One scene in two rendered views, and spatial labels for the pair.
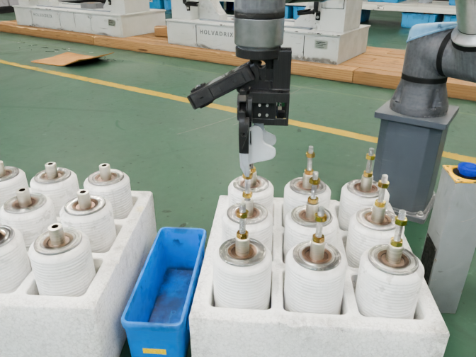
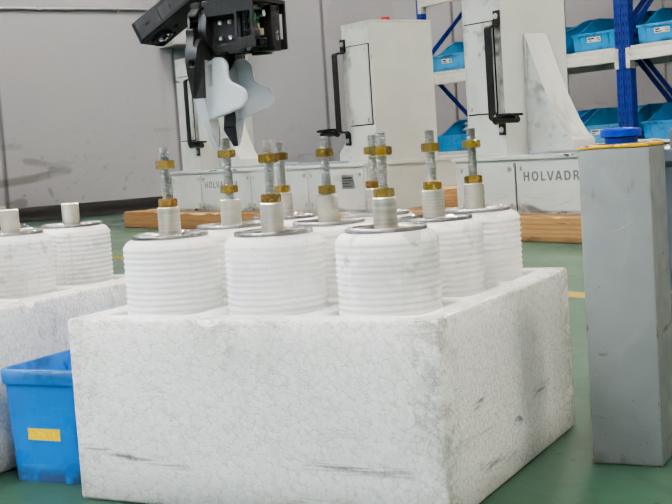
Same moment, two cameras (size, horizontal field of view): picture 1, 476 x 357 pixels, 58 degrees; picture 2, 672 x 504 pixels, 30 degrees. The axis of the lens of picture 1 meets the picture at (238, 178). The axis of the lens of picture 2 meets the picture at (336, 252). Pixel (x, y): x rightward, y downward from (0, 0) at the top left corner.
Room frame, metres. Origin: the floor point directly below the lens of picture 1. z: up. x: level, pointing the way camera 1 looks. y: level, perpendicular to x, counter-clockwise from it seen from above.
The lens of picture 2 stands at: (-0.53, -0.62, 0.33)
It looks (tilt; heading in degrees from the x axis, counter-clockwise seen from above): 5 degrees down; 22
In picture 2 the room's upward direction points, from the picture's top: 4 degrees counter-clockwise
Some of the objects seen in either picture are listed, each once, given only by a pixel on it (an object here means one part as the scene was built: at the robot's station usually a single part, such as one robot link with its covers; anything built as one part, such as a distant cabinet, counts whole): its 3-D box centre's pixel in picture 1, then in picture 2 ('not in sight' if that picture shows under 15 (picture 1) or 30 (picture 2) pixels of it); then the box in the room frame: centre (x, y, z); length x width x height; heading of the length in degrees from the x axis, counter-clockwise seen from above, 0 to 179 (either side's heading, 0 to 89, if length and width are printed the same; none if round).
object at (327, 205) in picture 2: (312, 210); (328, 210); (0.67, -0.13, 0.26); 0.02 x 0.02 x 0.03
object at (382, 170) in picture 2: (398, 231); (382, 173); (0.54, -0.24, 0.30); 0.01 x 0.01 x 0.08
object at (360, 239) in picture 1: (370, 259); (439, 309); (0.66, -0.25, 0.16); 0.10 x 0.10 x 0.18
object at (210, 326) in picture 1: (305, 285); (339, 376); (0.67, -0.13, 0.09); 0.39 x 0.39 x 0.18; 85
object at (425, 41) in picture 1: (432, 47); not in sight; (1.15, -0.51, 0.47); 0.13 x 0.12 x 0.14; 34
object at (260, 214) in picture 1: (247, 213); (231, 226); (0.68, -0.02, 0.25); 0.08 x 0.08 x 0.01
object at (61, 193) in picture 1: (60, 212); not in sight; (0.83, 0.40, 0.16); 0.10 x 0.10 x 0.18
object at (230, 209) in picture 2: (247, 207); (231, 214); (0.68, -0.02, 0.26); 0.02 x 0.02 x 0.03
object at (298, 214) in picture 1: (311, 216); (328, 222); (0.67, -0.13, 0.25); 0.08 x 0.08 x 0.01
